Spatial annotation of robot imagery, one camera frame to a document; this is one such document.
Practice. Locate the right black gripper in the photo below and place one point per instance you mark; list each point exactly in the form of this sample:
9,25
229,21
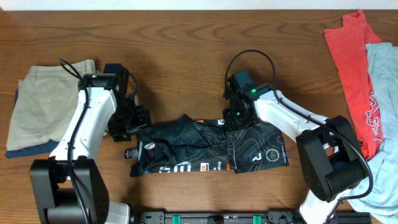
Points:
231,123

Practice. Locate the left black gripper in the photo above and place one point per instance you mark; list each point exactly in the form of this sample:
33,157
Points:
143,122

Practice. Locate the black orange patterned jersey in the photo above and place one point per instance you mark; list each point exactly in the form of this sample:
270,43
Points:
188,145

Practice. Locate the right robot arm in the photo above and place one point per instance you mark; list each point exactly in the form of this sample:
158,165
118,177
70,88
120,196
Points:
331,159

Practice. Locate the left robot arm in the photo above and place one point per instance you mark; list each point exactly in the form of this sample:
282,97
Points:
68,186

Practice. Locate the folded beige trousers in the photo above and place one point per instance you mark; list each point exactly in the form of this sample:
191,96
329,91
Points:
46,100

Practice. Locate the folded navy garment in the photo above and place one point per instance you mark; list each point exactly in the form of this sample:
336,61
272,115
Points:
32,150

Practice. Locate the red t-shirt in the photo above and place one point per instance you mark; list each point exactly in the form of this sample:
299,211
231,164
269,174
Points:
347,46

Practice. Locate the light blue t-shirt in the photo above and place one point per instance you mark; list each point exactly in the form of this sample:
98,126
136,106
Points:
382,201

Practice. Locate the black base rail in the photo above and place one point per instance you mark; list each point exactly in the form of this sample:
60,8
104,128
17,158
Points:
277,217

